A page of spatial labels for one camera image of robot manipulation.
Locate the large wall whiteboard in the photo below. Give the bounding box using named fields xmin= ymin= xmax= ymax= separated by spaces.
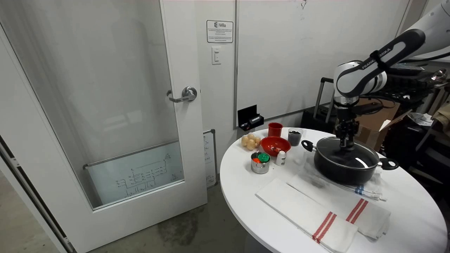
xmin=233 ymin=0 xmax=412 ymax=130

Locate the glass with dark contents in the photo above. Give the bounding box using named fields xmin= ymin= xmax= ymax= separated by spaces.
xmin=288 ymin=128 xmax=303 ymax=147

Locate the black suitcase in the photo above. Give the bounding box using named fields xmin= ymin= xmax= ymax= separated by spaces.
xmin=300 ymin=77 xmax=339 ymax=134

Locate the white towel with red stripes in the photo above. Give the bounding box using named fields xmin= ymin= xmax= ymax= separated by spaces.
xmin=255 ymin=177 xmax=359 ymax=253
xmin=287 ymin=174 xmax=392 ymax=241

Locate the white wall sign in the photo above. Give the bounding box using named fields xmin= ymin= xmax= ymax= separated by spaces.
xmin=206 ymin=20 xmax=234 ymax=44

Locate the cardboard box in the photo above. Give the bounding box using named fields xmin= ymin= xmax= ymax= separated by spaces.
xmin=354 ymin=98 xmax=412 ymax=152

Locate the metal tin can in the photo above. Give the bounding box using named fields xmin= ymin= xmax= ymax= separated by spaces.
xmin=251 ymin=151 xmax=271 ymax=175

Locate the black pot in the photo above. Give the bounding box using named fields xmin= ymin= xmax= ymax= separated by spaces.
xmin=301 ymin=136 xmax=400 ymax=186

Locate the silver door handle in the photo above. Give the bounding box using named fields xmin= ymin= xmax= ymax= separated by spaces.
xmin=166 ymin=86 xmax=198 ymax=104

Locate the white door with glass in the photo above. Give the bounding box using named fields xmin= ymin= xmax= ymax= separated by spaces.
xmin=0 ymin=0 xmax=208 ymax=253

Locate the small leaning whiteboard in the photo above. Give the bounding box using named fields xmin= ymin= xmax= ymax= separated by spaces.
xmin=203 ymin=129 xmax=218 ymax=189

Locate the black marker holder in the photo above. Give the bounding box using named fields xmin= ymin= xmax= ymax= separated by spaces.
xmin=237 ymin=104 xmax=265 ymax=132

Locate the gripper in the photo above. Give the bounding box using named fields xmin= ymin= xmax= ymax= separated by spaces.
xmin=335 ymin=105 xmax=360 ymax=150

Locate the white towel with blue stripes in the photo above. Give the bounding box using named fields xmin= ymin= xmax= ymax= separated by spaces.
xmin=304 ymin=152 xmax=387 ymax=202

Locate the red bowl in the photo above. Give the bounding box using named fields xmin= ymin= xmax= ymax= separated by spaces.
xmin=261 ymin=136 xmax=292 ymax=157

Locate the red cup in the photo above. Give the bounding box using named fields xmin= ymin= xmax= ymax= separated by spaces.
xmin=268 ymin=122 xmax=284 ymax=138

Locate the glass pot lid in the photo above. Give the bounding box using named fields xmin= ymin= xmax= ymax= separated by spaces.
xmin=315 ymin=136 xmax=380 ymax=170

